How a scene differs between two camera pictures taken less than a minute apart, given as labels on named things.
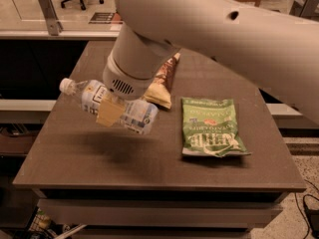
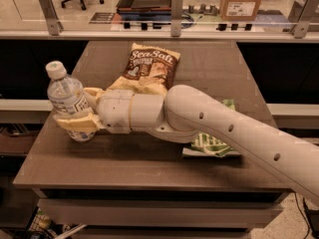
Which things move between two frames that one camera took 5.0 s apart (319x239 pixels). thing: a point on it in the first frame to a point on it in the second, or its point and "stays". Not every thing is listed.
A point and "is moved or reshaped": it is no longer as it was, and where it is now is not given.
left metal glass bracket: [55, 27] stays
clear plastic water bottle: [139, 117] is moved or reshaped
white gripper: [124, 81] to [114, 112]
